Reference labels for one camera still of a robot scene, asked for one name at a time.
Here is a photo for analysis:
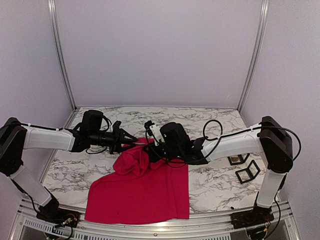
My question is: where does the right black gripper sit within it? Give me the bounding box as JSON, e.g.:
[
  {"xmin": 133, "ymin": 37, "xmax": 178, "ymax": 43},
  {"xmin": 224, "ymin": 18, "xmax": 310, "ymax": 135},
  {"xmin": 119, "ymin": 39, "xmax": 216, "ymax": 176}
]
[{"xmin": 142, "ymin": 141, "xmax": 182, "ymax": 163}]

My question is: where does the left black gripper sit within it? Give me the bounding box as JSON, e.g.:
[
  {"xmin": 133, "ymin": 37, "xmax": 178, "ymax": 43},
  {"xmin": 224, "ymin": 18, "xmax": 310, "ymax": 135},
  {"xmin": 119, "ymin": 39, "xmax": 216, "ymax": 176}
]
[{"xmin": 89, "ymin": 125, "xmax": 138, "ymax": 154}]

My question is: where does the red t-shirt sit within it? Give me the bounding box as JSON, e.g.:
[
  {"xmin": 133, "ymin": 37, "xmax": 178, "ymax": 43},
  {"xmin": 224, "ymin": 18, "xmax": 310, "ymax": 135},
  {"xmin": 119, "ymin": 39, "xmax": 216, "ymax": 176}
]
[{"xmin": 84, "ymin": 145, "xmax": 190, "ymax": 225}]

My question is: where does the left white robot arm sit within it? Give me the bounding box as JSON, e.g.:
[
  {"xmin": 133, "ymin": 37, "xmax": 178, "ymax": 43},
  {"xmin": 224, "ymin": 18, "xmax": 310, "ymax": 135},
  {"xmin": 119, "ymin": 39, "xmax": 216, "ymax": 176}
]
[{"xmin": 0, "ymin": 110, "xmax": 138, "ymax": 223}]

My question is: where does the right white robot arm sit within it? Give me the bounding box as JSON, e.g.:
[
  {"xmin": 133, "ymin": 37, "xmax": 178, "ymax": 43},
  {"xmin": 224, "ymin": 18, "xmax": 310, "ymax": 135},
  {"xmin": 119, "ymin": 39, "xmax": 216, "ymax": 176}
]
[{"xmin": 144, "ymin": 116, "xmax": 302, "ymax": 224}]

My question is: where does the black open display box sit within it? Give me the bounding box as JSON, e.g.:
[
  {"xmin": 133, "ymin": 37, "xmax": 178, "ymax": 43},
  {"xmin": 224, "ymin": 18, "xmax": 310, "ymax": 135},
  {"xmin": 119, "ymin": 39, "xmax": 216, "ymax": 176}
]
[
  {"xmin": 235, "ymin": 160, "xmax": 261, "ymax": 184},
  {"xmin": 227, "ymin": 153, "xmax": 250, "ymax": 166}
]

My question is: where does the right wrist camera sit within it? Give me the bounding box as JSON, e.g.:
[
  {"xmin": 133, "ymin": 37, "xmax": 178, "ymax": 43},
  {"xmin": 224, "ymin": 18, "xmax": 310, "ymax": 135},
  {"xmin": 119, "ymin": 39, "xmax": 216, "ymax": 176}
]
[{"xmin": 144, "ymin": 120, "xmax": 161, "ymax": 146}]

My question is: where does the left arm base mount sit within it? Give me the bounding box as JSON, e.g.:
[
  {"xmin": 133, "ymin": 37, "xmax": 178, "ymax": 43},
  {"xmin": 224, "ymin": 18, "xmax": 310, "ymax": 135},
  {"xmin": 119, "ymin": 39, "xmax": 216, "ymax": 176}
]
[{"xmin": 36, "ymin": 195, "xmax": 80, "ymax": 228}]

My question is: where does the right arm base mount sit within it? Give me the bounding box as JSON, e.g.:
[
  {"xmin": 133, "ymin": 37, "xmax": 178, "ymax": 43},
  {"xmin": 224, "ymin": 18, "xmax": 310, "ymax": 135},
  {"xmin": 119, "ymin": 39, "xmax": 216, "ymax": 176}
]
[{"xmin": 230, "ymin": 203, "xmax": 275, "ymax": 229}]

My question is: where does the left aluminium frame post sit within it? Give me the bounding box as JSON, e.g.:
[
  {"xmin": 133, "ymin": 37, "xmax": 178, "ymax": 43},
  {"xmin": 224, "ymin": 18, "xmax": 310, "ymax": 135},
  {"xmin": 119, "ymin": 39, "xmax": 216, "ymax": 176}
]
[{"xmin": 47, "ymin": 0, "xmax": 77, "ymax": 111}]

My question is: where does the aluminium frame post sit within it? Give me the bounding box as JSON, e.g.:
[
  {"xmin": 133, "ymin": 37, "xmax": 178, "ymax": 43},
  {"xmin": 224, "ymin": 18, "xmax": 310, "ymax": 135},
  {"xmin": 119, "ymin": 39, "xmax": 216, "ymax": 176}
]
[
  {"xmin": 47, "ymin": 0, "xmax": 77, "ymax": 111},
  {"xmin": 237, "ymin": 0, "xmax": 270, "ymax": 113}
]

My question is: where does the right aluminium frame post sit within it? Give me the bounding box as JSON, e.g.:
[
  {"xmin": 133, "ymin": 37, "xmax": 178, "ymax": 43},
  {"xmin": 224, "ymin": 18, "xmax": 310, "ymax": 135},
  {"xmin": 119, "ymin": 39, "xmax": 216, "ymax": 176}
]
[{"xmin": 237, "ymin": 0, "xmax": 270, "ymax": 113}]

